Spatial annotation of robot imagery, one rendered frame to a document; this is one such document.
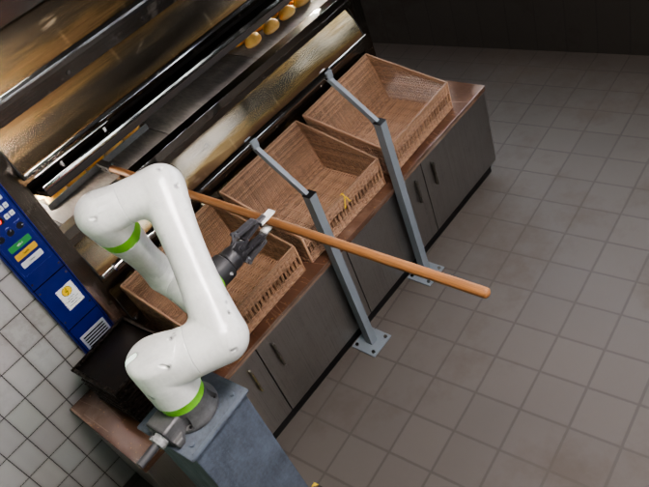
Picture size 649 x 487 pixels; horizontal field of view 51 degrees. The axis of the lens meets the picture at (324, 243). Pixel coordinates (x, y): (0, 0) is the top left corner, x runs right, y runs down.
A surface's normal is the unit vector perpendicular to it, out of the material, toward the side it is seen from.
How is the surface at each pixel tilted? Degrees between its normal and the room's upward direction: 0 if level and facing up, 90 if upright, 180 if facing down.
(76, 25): 70
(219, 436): 90
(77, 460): 90
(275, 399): 90
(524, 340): 0
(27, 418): 90
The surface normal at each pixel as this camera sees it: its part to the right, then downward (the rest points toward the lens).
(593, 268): -0.30, -0.70
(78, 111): 0.58, 0.01
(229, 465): 0.78, 0.22
